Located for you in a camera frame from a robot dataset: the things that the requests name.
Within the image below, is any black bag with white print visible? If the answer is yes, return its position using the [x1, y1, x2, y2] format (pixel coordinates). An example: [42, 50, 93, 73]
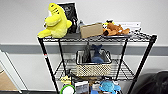
[81, 43, 93, 64]

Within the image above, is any blue plush shark toy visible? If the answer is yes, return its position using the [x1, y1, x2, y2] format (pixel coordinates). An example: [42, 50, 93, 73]
[90, 43, 105, 64]

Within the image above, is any plain cardboard box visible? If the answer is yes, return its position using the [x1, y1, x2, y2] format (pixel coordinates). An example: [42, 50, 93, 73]
[79, 22, 104, 39]

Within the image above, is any small grey object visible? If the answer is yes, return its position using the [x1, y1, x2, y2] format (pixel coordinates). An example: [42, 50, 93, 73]
[77, 19, 86, 32]

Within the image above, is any tan plush toy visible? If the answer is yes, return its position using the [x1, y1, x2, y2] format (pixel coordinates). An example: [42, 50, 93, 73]
[87, 76, 102, 86]

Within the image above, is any orange plush toy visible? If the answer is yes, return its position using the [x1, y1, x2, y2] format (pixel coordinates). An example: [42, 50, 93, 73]
[102, 19, 132, 37]

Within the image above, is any yellow packet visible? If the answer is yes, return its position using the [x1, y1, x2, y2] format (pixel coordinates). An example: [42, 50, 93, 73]
[60, 75, 73, 85]

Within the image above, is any black bag with grey print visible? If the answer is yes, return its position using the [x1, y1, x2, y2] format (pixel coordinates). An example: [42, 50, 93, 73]
[57, 2, 80, 34]

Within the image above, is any yellow plush toy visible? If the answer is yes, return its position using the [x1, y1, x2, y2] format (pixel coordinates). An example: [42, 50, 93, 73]
[36, 2, 73, 39]

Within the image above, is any black and white picture box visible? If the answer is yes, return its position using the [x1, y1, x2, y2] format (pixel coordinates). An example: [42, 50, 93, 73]
[74, 80, 89, 94]

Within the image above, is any small blue box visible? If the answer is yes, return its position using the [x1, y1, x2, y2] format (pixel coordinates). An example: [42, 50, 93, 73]
[90, 87, 101, 94]

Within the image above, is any green and white bowl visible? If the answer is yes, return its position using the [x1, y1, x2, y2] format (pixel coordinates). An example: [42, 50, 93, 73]
[60, 84, 76, 94]

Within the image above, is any flat white box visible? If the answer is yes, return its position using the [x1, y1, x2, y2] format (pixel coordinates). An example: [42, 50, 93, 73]
[120, 21, 142, 33]

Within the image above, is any black wire shelf rack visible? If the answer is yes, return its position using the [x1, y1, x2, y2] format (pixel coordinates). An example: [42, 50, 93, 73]
[36, 29, 158, 94]

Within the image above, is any grey wall rail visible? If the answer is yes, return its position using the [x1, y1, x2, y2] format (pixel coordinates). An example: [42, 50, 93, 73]
[0, 42, 168, 56]

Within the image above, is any white door frame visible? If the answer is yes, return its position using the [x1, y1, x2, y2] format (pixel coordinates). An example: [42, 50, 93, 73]
[0, 49, 23, 93]

